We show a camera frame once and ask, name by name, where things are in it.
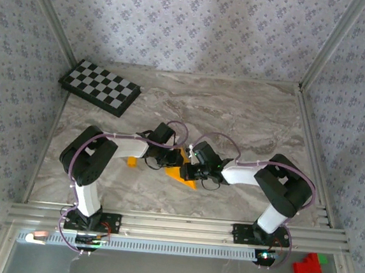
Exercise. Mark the orange cloth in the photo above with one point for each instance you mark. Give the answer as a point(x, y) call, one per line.
point(174, 173)

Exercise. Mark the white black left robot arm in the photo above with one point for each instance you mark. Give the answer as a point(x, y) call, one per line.
point(130, 146)

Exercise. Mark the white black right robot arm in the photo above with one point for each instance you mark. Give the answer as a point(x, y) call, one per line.
point(239, 176)

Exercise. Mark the small orange block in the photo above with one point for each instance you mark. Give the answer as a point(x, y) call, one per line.
point(132, 162)

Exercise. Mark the black white checkerboard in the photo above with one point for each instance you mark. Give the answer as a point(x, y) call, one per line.
point(100, 86)

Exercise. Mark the red brick block stack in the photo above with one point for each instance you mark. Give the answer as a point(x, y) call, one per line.
point(305, 270)

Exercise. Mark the small pink white object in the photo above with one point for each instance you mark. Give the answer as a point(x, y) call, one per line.
point(40, 235)

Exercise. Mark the small green block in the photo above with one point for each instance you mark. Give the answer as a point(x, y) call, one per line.
point(323, 259)

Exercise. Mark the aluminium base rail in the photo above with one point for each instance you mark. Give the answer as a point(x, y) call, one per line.
point(177, 227)

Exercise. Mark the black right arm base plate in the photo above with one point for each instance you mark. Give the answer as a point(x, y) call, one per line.
point(241, 234)

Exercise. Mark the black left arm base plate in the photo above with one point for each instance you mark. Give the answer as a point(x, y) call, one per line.
point(112, 223)

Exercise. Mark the aluminium side rail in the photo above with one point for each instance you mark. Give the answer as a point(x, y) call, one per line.
point(315, 154)

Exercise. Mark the aluminium corner post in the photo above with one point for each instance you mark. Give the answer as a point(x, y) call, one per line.
point(52, 19)
point(334, 44)

